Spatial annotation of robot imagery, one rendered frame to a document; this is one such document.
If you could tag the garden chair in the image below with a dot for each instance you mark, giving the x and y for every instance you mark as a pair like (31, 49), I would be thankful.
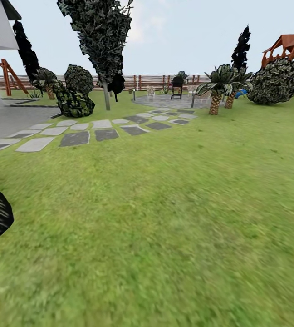
(192, 88)
(150, 91)
(204, 96)

